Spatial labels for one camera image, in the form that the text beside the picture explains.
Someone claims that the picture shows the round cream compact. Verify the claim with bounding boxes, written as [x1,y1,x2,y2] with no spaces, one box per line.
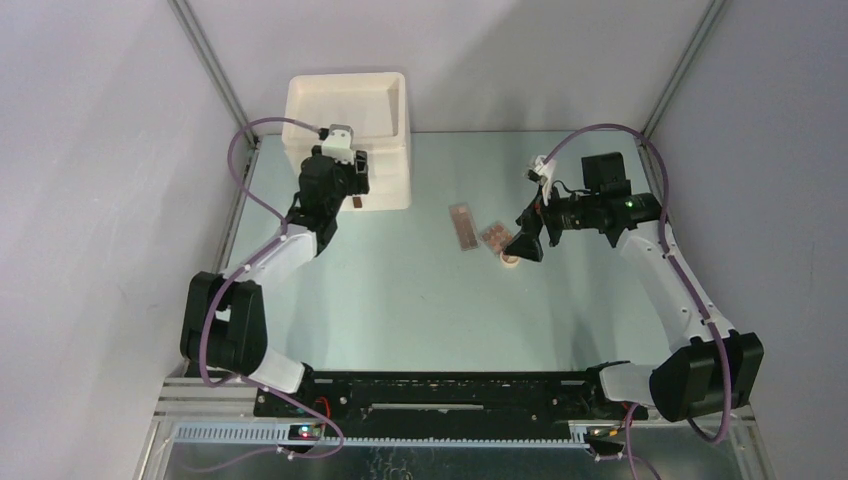
[500,255,521,269]

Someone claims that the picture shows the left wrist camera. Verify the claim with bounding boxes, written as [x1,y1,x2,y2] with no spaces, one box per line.
[318,124,355,165]

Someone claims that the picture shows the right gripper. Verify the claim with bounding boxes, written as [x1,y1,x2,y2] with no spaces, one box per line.
[503,179,599,262]

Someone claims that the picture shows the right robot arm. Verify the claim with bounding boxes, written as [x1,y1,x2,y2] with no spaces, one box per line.
[504,152,764,422]

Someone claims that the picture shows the white drawer organizer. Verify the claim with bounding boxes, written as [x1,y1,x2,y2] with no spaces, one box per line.
[285,72,412,212]

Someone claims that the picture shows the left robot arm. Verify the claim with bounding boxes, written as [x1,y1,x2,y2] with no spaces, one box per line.
[179,147,370,417]

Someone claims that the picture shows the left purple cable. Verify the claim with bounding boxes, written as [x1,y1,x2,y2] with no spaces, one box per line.
[175,117,346,475]

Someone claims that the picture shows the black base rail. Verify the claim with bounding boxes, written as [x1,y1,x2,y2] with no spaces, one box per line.
[253,368,628,441]

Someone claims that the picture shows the small square blush palette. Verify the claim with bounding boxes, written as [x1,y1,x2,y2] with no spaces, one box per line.
[479,222,513,256]

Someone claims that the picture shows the long eyeshadow palette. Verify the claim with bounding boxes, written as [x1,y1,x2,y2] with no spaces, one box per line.
[449,203,479,251]

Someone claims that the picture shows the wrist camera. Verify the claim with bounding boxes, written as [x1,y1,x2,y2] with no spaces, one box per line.
[318,124,355,165]
[525,155,560,209]

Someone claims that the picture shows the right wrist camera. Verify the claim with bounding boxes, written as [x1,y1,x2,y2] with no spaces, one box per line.
[525,155,560,209]

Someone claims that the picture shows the aluminium frame rail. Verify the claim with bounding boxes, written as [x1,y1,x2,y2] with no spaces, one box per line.
[167,0,248,128]

